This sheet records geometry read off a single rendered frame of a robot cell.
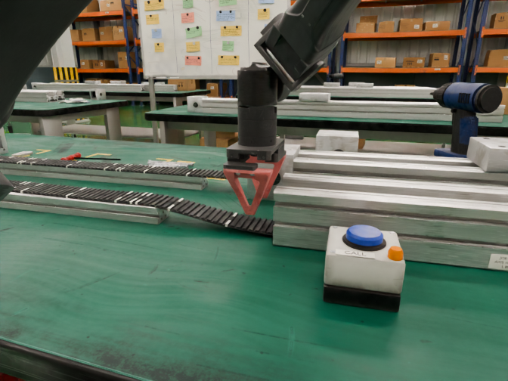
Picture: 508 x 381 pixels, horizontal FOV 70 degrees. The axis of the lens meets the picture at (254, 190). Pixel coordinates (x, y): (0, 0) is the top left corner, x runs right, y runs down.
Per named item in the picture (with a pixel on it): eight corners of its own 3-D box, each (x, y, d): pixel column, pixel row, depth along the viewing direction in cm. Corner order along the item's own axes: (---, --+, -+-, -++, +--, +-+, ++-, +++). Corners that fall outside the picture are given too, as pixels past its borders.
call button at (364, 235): (345, 252, 40) (346, 236, 39) (345, 236, 43) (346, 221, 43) (383, 256, 39) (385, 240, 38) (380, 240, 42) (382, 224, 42)
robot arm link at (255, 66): (230, 61, 49) (271, 61, 47) (247, 63, 55) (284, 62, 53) (231, 113, 51) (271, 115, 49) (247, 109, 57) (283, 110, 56)
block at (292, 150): (243, 202, 70) (243, 155, 67) (258, 184, 82) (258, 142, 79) (289, 206, 68) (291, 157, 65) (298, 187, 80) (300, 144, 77)
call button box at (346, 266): (322, 302, 40) (325, 251, 38) (327, 260, 49) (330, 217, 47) (399, 314, 38) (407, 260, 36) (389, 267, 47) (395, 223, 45)
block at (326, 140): (313, 175, 89) (315, 137, 86) (317, 164, 99) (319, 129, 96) (355, 178, 87) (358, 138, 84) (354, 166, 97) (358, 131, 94)
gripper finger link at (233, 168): (279, 205, 57) (280, 147, 54) (269, 222, 51) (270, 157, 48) (238, 201, 59) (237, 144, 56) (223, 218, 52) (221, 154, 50)
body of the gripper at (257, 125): (284, 150, 59) (286, 103, 56) (270, 164, 49) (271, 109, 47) (246, 147, 60) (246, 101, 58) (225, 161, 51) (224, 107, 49)
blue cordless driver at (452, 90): (458, 189, 78) (477, 84, 72) (407, 166, 97) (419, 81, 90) (489, 187, 80) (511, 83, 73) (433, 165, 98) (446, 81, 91)
